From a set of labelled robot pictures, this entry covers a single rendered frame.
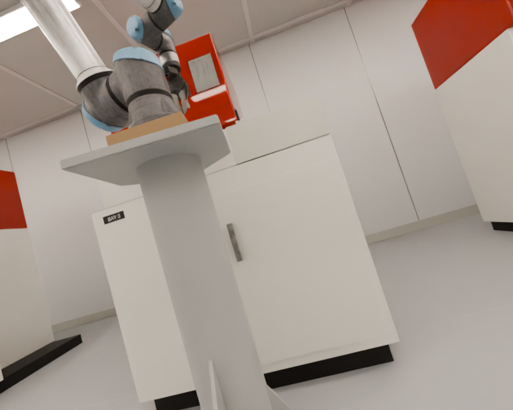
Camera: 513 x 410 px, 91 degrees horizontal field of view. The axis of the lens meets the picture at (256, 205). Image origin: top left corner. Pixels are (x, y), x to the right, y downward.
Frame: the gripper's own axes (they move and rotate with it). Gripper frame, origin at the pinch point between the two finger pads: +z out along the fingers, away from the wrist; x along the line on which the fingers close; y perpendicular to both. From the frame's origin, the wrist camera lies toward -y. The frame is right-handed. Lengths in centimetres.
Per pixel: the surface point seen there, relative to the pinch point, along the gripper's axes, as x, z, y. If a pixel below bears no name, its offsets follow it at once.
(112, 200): 35.7, 26.6, -3.9
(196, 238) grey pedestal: -6, 51, -39
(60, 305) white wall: 293, 79, 207
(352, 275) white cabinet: -42, 78, -4
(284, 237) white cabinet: -24, 59, -4
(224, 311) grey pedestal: -8, 68, -39
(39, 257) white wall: 307, 9, 207
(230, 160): -13.1, 26.5, -4.0
